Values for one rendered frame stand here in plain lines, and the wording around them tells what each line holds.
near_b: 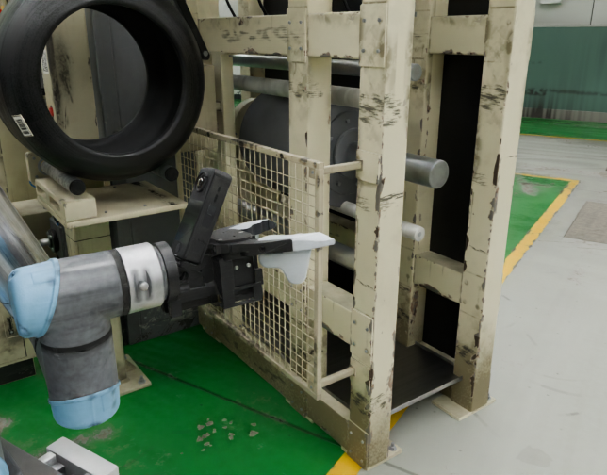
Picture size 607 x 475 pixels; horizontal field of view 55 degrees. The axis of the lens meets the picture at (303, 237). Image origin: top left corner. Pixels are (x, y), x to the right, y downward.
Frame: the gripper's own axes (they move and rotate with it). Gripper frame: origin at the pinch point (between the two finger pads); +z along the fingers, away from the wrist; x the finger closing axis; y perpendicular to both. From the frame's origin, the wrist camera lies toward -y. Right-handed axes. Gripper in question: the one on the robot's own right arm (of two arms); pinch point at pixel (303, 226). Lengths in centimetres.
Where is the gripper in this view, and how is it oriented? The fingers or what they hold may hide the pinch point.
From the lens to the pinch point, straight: 77.0
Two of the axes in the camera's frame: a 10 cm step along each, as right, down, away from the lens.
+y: 0.7, 9.7, 2.2
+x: 5.2, 1.5, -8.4
